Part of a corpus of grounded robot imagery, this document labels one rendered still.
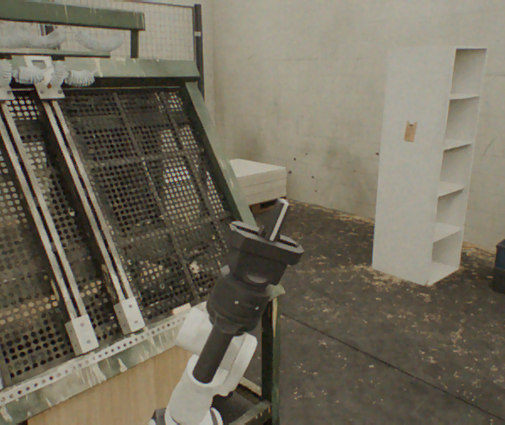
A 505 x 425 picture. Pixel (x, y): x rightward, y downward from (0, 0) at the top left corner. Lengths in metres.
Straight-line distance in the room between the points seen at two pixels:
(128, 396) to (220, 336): 1.73
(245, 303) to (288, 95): 6.69
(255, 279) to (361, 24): 6.01
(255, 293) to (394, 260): 4.23
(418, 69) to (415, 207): 1.18
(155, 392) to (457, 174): 3.57
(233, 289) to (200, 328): 0.09
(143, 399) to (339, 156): 4.95
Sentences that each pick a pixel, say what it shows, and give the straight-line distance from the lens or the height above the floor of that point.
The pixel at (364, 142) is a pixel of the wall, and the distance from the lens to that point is 6.60.
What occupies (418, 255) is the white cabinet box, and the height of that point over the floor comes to 0.27.
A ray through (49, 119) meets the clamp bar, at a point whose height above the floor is 1.70.
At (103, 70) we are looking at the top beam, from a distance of 2.47.
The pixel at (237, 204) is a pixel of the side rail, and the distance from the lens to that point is 2.56.
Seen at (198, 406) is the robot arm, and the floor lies 1.34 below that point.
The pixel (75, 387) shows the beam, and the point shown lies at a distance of 1.98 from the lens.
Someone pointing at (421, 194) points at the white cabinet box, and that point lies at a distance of 4.66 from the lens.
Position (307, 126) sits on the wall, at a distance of 7.16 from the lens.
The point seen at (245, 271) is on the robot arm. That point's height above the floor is 1.62.
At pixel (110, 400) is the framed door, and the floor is 0.53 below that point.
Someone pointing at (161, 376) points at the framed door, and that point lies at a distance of 2.54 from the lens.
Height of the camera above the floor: 1.91
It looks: 16 degrees down
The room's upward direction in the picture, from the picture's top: straight up
